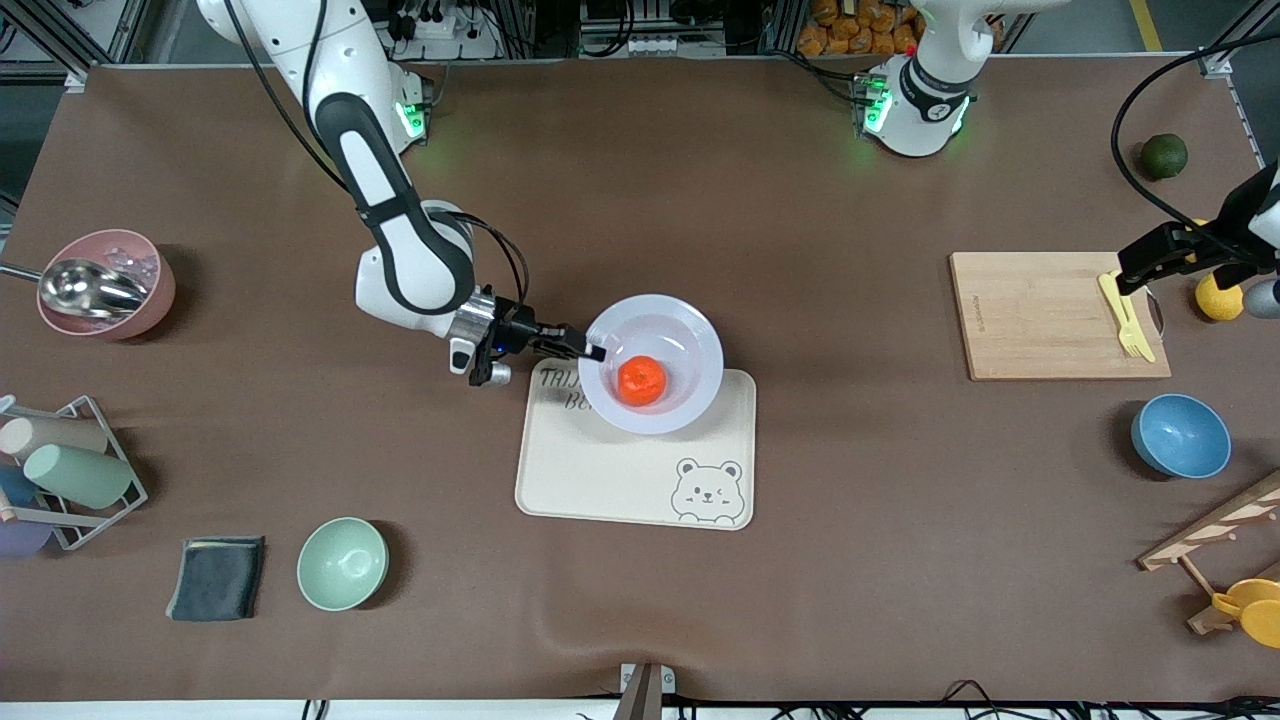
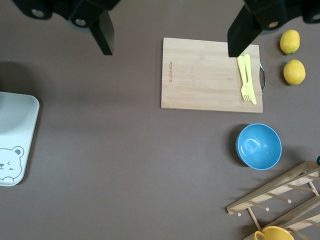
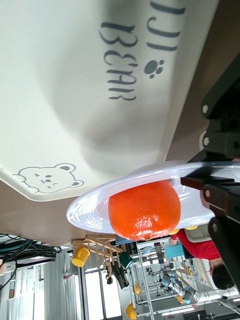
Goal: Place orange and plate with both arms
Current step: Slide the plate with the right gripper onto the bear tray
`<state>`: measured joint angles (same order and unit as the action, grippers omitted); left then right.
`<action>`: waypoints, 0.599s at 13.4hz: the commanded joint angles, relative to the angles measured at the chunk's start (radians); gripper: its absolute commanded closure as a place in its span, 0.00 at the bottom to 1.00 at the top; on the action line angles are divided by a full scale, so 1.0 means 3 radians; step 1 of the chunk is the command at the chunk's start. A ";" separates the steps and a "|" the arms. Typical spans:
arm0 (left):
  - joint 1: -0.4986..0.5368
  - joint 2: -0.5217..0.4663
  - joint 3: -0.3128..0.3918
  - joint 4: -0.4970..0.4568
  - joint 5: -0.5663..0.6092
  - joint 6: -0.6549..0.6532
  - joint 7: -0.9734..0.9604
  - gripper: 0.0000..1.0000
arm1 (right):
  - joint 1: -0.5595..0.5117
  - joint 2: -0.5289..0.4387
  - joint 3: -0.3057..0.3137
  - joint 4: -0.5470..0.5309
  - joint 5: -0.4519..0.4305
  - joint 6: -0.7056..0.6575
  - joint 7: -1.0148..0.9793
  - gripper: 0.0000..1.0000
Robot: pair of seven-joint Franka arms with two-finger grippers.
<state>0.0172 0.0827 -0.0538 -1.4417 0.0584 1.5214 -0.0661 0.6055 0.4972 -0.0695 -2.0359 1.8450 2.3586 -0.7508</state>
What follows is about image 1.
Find orange fruit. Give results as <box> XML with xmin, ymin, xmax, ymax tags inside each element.
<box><xmin>617</xmin><ymin>355</ymin><xmax>669</xmax><ymax>408</ymax></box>

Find white round plate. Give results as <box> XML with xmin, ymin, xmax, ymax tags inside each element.
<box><xmin>578</xmin><ymin>294</ymin><xmax>724</xmax><ymax>436</ymax></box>

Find yellow plastic fork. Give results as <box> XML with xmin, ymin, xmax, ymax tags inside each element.
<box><xmin>1098</xmin><ymin>272</ymin><xmax>1147</xmax><ymax>359</ymax></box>

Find dark green lime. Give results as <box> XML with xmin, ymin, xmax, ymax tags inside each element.
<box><xmin>1141</xmin><ymin>133</ymin><xmax>1190</xmax><ymax>181</ymax></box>

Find cream bear print tray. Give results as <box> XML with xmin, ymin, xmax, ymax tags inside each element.
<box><xmin>514</xmin><ymin>357</ymin><xmax>757</xmax><ymax>531</ymax></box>

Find wooden cutting board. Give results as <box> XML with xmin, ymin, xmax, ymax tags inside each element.
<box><xmin>948</xmin><ymin>250</ymin><xmax>1172</xmax><ymax>382</ymax></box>

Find blue bowl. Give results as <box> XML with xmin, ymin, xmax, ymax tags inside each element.
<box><xmin>1131</xmin><ymin>393</ymin><xmax>1233</xmax><ymax>480</ymax></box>

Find wooden peg rack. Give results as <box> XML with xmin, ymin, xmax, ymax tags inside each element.
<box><xmin>1137</xmin><ymin>468</ymin><xmax>1280</xmax><ymax>636</ymax></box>

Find mint green bowl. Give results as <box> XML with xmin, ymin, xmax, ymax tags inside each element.
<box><xmin>296</xmin><ymin>516</ymin><xmax>390</xmax><ymax>612</ymax></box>

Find white power strip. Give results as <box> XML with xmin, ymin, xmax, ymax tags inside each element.
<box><xmin>385</xmin><ymin>5</ymin><xmax>501</xmax><ymax>61</ymax></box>
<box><xmin>580</xmin><ymin>35</ymin><xmax>728</xmax><ymax>58</ymax></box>

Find pink bowl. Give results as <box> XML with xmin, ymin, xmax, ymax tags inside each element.
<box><xmin>36</xmin><ymin>229</ymin><xmax>177</xmax><ymax>341</ymax></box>

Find yellow mug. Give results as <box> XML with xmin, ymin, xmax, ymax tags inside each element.
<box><xmin>1211</xmin><ymin>577</ymin><xmax>1280</xmax><ymax>649</ymax></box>

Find orange snack bags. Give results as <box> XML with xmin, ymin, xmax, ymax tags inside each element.
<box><xmin>797</xmin><ymin>0</ymin><xmax>926</xmax><ymax>58</ymax></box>

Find clear plastic ice cubes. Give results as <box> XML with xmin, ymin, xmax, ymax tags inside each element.
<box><xmin>95</xmin><ymin>245</ymin><xmax>161</xmax><ymax>288</ymax></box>

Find grey folded cloth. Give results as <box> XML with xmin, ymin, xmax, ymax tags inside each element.
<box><xmin>165</xmin><ymin>536</ymin><xmax>267</xmax><ymax>623</ymax></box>

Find shiny metal scoop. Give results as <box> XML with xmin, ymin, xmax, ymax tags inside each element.
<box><xmin>0</xmin><ymin>258</ymin><xmax>151</xmax><ymax>323</ymax></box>

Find mint green cup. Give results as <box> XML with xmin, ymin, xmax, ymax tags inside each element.
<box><xmin>23</xmin><ymin>443</ymin><xmax>135</xmax><ymax>510</ymax></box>

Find beige cup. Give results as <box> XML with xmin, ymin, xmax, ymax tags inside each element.
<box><xmin>0</xmin><ymin>415</ymin><xmax>109</xmax><ymax>461</ymax></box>

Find blue cup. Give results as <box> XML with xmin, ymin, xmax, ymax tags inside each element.
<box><xmin>0</xmin><ymin>463</ymin><xmax>41</xmax><ymax>508</ymax></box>

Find purple cup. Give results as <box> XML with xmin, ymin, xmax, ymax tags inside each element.
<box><xmin>0</xmin><ymin>518</ymin><xmax>54</xmax><ymax>559</ymax></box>

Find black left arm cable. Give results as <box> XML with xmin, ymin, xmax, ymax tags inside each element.
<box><xmin>1110</xmin><ymin>30</ymin><xmax>1280</xmax><ymax>246</ymax></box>

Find aluminium frame profile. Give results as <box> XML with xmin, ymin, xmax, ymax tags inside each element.
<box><xmin>1197</xmin><ymin>0</ymin><xmax>1280</xmax><ymax>79</ymax></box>
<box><xmin>0</xmin><ymin>0</ymin><xmax>151</xmax><ymax>93</ymax></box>

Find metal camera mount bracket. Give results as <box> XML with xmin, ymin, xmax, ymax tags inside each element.
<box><xmin>612</xmin><ymin>662</ymin><xmax>677</xmax><ymax>720</ymax></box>

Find white wire cup rack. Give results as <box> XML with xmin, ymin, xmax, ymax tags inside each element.
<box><xmin>0</xmin><ymin>395</ymin><xmax>150</xmax><ymax>552</ymax></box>

